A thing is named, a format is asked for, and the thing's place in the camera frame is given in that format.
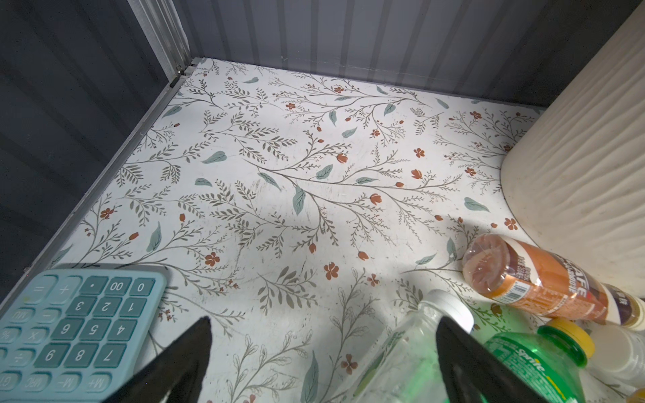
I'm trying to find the brown label drink bottle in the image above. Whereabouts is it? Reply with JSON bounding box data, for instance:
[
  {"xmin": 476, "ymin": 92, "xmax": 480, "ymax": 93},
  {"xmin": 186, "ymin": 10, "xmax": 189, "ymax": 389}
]
[{"xmin": 462, "ymin": 234, "xmax": 644, "ymax": 332}]

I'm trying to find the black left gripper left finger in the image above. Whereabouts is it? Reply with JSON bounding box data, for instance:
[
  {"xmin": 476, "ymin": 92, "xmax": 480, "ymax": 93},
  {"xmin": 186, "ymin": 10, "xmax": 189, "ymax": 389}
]
[{"xmin": 106, "ymin": 317, "xmax": 213, "ymax": 403}]

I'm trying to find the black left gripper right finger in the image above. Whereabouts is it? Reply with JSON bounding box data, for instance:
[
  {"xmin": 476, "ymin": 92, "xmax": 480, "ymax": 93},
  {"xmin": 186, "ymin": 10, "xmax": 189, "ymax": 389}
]
[{"xmin": 436, "ymin": 317, "xmax": 547, "ymax": 403}]

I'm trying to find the clear bottle white lid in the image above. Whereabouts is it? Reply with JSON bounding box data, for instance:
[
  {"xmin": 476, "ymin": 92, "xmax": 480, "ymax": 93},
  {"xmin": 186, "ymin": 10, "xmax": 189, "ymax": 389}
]
[{"xmin": 589, "ymin": 325, "xmax": 644, "ymax": 389}]

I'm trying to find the teal calculator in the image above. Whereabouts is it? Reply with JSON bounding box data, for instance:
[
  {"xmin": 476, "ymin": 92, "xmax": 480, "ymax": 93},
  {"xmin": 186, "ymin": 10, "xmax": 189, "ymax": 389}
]
[{"xmin": 1, "ymin": 269, "xmax": 167, "ymax": 402}]

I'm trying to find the green Sprite bottle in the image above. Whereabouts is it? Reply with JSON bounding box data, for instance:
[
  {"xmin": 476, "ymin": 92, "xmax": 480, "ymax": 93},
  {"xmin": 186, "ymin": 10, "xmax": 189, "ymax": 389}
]
[{"xmin": 484, "ymin": 318, "xmax": 596, "ymax": 402}]

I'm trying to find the clear bottle white cap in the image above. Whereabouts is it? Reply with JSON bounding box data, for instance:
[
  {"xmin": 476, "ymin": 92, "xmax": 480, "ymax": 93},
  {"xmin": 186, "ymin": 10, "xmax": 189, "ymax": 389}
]
[{"xmin": 333, "ymin": 290, "xmax": 475, "ymax": 402}]

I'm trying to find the white ribbed waste bin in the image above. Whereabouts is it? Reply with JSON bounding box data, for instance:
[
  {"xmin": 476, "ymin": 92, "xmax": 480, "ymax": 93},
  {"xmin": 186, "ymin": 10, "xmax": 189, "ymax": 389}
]
[{"xmin": 501, "ymin": 6, "xmax": 644, "ymax": 297}]

